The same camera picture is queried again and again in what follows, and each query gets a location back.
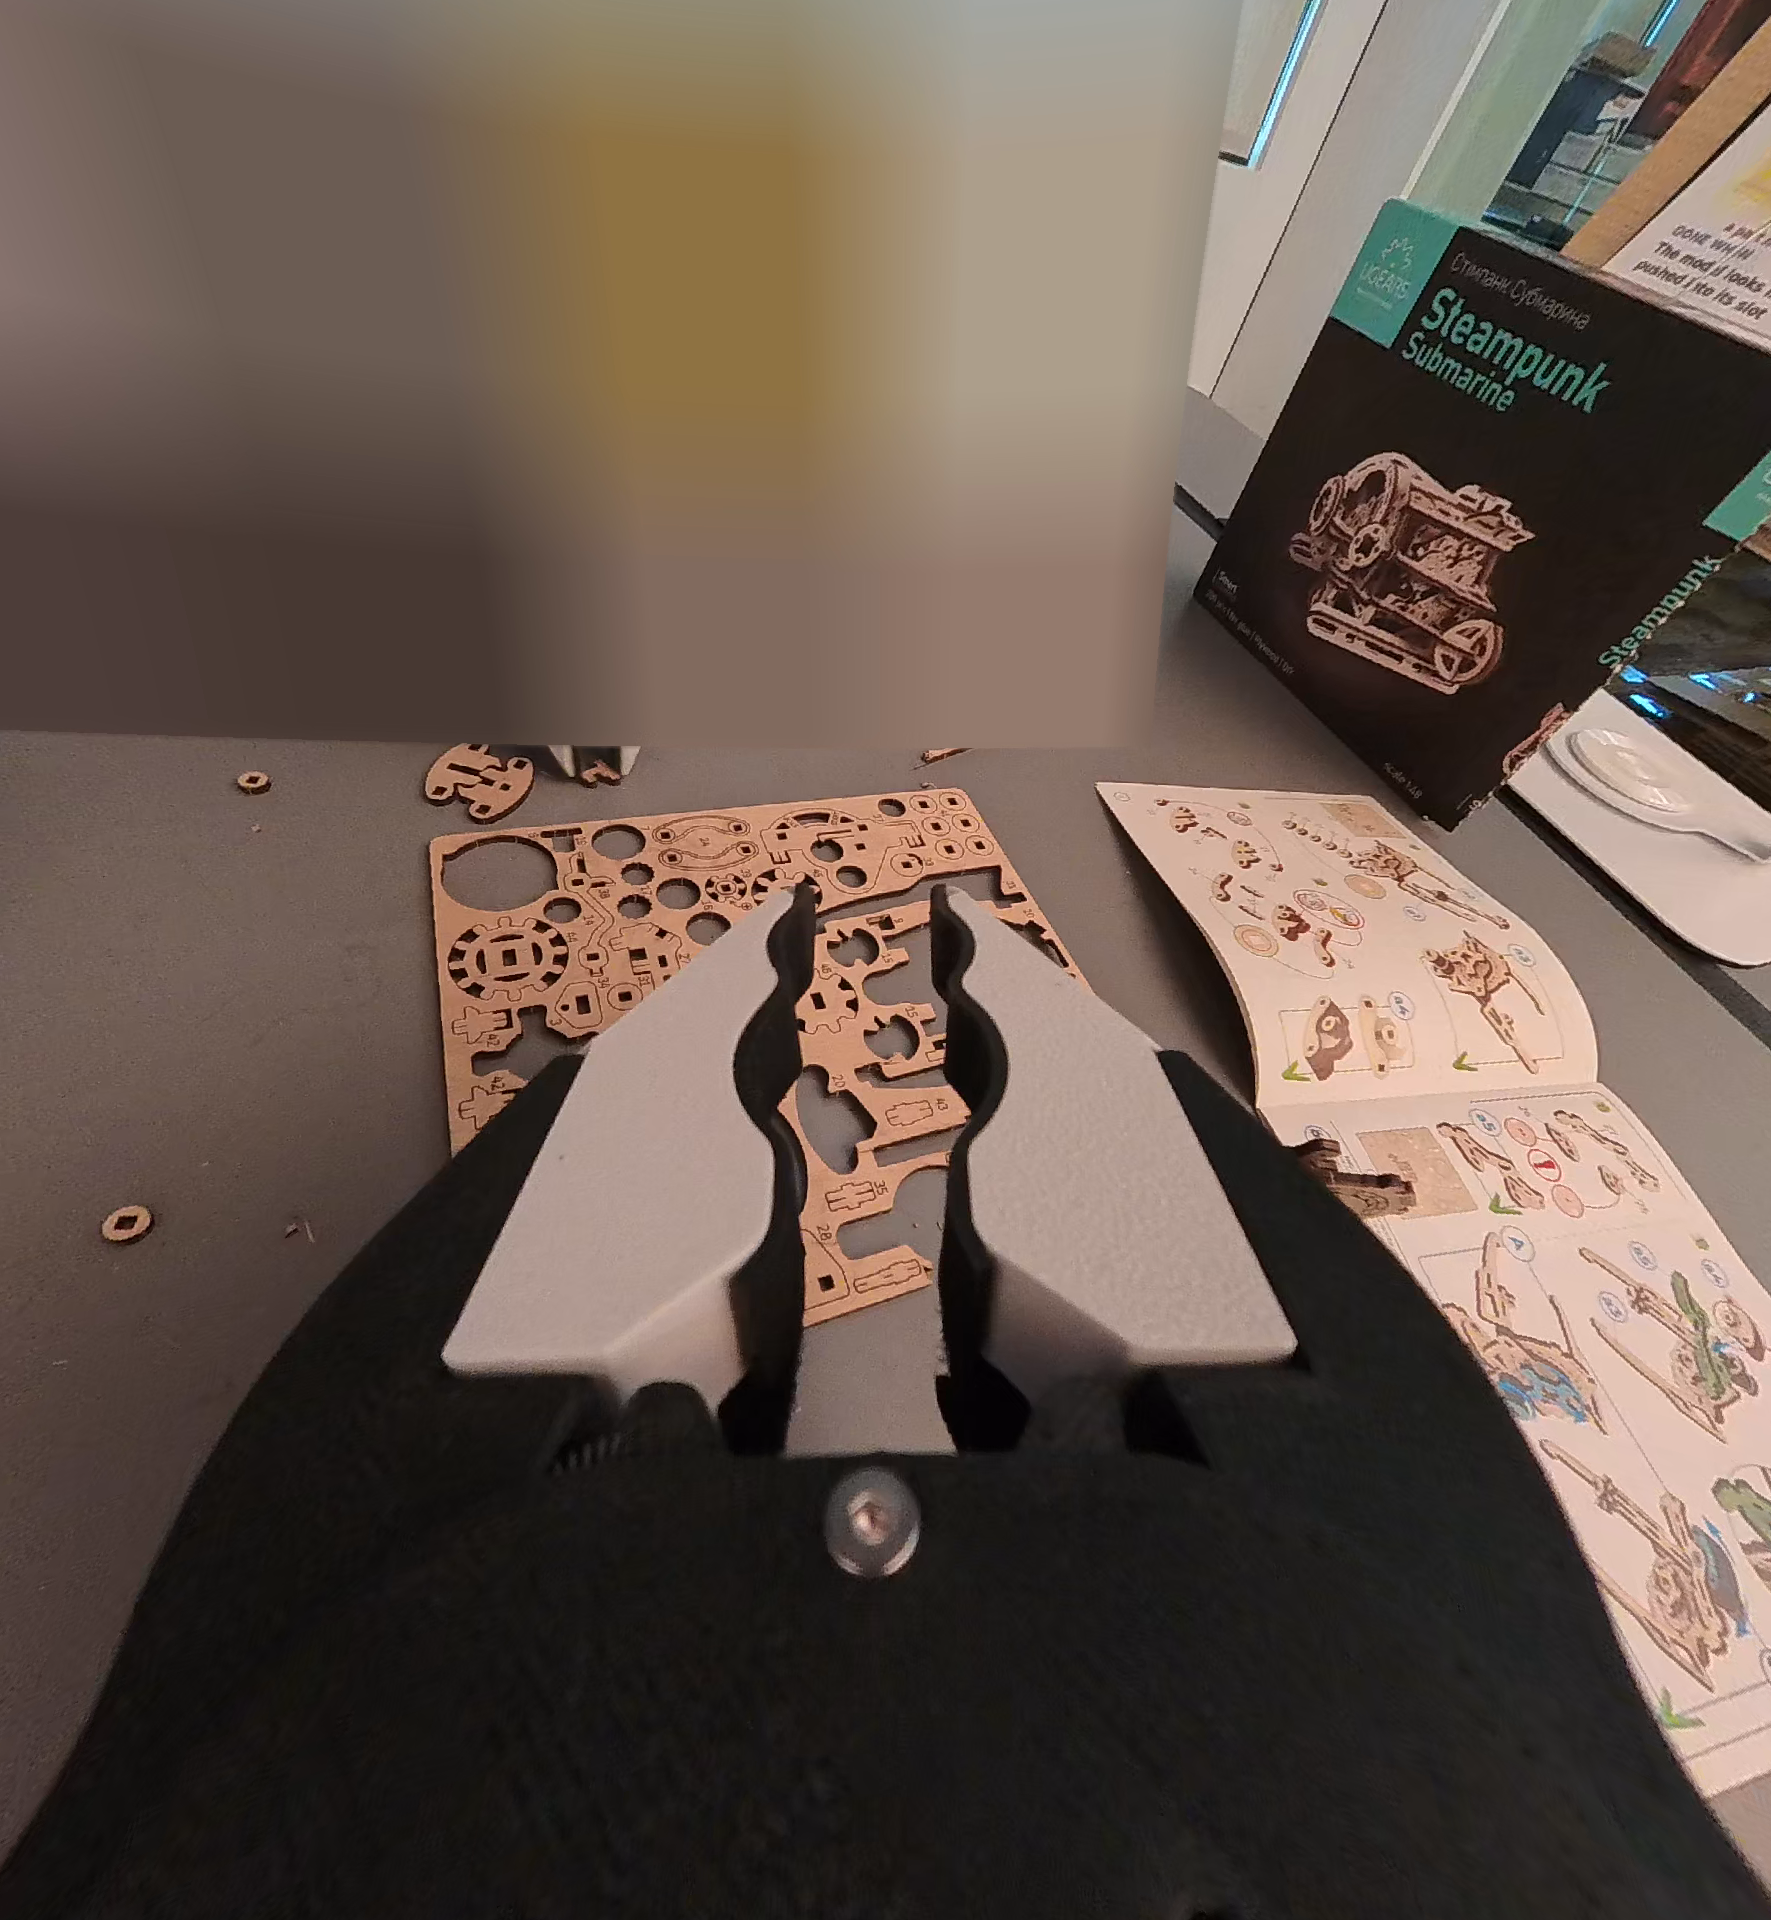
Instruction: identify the instruction sign board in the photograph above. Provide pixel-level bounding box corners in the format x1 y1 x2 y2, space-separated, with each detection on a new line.
1560 0 1771 378

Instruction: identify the laser-cut wooden parts sheet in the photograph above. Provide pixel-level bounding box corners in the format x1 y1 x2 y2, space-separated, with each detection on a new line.
425 787 1089 1328

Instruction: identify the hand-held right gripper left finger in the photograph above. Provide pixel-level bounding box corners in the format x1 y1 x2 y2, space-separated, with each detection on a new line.
443 881 822 1456

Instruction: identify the illustrated instruction booklet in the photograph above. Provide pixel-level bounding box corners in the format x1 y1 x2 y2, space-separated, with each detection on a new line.
1096 780 1771 1803

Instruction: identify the white magnifying glass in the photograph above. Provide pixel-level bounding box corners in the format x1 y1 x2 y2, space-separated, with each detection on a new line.
1560 724 1771 864

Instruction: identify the white document stand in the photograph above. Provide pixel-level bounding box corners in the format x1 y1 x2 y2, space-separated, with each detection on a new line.
1507 511 1771 970

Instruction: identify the black model kit box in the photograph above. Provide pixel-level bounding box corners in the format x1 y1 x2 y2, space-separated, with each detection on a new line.
1191 199 1771 831

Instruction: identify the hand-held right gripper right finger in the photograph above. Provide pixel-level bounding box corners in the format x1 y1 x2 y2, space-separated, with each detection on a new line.
925 881 1301 1456

